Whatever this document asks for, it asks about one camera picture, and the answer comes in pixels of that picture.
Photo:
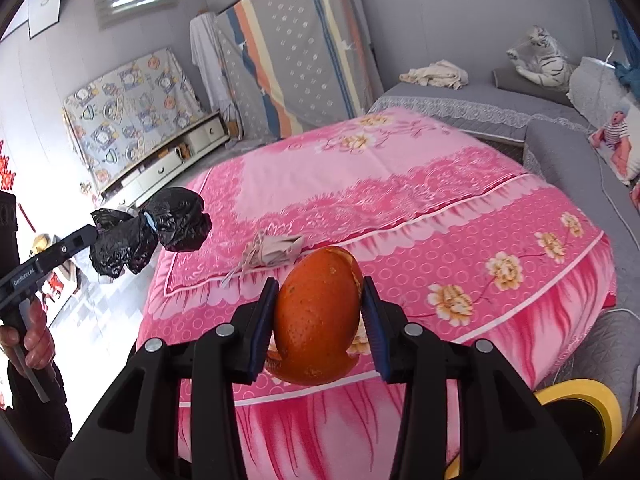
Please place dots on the white hanging garment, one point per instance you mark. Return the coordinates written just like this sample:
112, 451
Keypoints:
210, 60

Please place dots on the black plastic bag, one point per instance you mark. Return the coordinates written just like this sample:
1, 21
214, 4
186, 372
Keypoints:
180, 220

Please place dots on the pink floral blanket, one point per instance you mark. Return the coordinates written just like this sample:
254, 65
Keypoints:
400, 185

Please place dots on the white lace pillow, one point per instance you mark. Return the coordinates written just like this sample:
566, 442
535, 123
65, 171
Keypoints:
592, 90

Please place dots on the person's left forearm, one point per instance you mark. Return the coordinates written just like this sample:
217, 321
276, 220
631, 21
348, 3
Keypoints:
35, 420

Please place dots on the cream crumpled cloth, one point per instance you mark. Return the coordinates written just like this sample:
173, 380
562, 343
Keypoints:
437, 75

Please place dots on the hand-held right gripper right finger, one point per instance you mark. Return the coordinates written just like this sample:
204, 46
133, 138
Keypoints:
374, 331

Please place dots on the white drawer cabinet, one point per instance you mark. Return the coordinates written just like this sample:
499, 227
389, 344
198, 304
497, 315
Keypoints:
165, 160

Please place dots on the baby doll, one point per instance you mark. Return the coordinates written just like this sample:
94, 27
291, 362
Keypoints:
617, 140

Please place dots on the blue cloth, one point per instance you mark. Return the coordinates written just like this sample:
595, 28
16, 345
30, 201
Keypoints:
629, 80

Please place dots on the striped grey mattress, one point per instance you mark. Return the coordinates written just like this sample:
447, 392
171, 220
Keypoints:
305, 45

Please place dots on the cartoon print cloth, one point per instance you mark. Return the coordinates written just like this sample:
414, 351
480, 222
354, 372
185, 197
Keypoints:
130, 110

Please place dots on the person's left hand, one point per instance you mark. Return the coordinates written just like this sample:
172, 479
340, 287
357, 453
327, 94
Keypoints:
40, 335

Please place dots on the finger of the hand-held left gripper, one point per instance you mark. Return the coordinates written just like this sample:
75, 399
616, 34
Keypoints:
67, 247

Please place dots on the white plush tiger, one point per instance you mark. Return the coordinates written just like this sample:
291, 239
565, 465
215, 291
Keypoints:
545, 65

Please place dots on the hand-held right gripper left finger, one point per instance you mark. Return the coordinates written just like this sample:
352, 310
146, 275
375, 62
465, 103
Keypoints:
262, 331

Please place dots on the red wall decoration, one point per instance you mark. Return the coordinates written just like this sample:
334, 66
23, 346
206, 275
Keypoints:
6, 170

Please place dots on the grey cushion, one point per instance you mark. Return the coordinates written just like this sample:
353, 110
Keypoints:
515, 85

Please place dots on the orange peel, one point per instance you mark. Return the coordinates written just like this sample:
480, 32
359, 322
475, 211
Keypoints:
315, 320

